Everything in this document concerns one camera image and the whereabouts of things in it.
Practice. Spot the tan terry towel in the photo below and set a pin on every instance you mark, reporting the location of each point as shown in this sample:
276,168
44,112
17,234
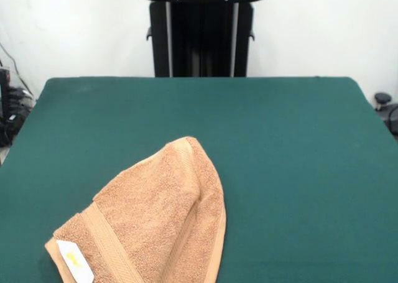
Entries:
161,208

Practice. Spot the dark green table cloth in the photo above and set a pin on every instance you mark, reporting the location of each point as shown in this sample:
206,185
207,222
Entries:
295,171

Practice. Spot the office chair base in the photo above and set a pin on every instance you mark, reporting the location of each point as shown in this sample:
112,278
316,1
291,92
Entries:
383,98

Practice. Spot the black upright device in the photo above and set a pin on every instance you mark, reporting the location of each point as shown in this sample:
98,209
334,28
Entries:
4,93

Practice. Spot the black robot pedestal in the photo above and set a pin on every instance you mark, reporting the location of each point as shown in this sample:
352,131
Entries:
202,46

